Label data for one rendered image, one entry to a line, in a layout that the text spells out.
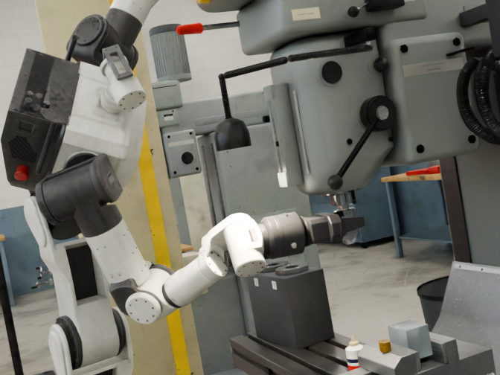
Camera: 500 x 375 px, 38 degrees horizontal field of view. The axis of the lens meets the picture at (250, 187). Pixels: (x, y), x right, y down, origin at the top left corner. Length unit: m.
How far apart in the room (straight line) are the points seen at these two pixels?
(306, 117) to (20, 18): 9.35
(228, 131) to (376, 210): 7.59
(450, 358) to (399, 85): 0.54
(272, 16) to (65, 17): 1.85
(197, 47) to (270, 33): 9.62
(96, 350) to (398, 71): 1.04
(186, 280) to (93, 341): 0.47
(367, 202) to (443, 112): 7.36
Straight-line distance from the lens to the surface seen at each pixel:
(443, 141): 1.55
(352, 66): 1.48
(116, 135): 1.62
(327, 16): 1.45
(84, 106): 1.65
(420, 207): 8.88
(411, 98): 1.52
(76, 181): 1.52
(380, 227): 8.99
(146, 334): 3.23
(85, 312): 1.93
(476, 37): 1.65
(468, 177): 1.80
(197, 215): 9.93
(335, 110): 1.45
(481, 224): 1.80
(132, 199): 3.16
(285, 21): 1.41
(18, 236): 10.39
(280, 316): 1.93
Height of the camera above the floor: 1.43
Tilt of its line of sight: 3 degrees down
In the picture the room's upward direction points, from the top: 10 degrees counter-clockwise
